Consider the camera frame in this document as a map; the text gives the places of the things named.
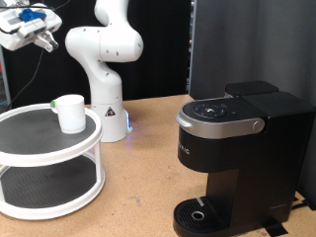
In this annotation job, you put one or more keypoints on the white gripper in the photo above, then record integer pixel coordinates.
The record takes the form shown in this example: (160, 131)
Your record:
(13, 31)

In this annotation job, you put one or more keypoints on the white mug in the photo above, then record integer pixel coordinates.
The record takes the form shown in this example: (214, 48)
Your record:
(70, 115)

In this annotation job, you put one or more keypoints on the black Keurig coffee machine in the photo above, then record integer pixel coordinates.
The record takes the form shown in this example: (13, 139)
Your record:
(263, 148)

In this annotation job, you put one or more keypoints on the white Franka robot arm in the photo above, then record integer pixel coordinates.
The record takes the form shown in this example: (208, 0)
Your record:
(105, 82)

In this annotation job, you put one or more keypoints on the white two-tier turntable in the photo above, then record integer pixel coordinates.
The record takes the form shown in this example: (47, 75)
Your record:
(46, 144)

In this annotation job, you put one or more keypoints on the black curtain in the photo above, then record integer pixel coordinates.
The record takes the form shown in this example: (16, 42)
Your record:
(158, 49)

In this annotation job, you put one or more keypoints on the grey partition panel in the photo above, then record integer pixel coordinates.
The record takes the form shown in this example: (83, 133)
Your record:
(247, 39)

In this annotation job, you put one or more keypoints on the black tape strip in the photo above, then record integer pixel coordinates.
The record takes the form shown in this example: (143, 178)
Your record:
(275, 227)

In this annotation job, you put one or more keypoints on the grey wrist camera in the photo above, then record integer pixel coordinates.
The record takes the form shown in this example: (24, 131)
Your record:
(31, 28)

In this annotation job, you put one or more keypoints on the grey metal rack post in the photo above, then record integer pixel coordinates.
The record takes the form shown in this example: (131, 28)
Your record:
(4, 82)

